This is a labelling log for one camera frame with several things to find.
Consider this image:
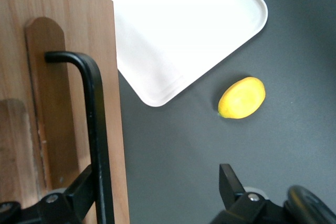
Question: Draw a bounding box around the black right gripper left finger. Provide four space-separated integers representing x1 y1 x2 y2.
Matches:
0 165 97 224

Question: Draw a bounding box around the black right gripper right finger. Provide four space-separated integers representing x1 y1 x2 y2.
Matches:
209 163 287 224

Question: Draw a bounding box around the dark grey table mat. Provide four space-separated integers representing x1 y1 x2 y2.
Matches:
113 0 336 224

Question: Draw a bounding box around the yellow lemon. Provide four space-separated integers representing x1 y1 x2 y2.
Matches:
217 76 267 120

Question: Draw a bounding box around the beige plastic tray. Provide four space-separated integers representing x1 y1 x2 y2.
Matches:
71 0 269 108

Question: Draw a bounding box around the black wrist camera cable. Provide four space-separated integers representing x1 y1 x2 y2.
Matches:
285 185 336 224

